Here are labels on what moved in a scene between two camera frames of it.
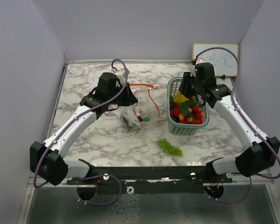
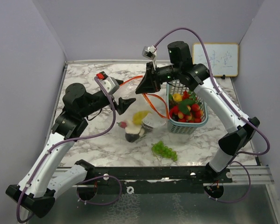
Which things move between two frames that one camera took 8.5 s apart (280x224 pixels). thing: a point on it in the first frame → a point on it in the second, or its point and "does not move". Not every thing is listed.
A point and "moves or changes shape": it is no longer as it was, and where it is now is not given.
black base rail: [152, 180] does not move
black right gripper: [184, 87] → [150, 83]
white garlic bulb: [131, 120] → [132, 128]
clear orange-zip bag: [145, 113] moves or changes shape
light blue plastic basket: [173, 87] does not move
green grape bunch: [167, 146] → [159, 149]
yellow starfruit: [179, 98] → [138, 116]
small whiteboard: [224, 62] does not move
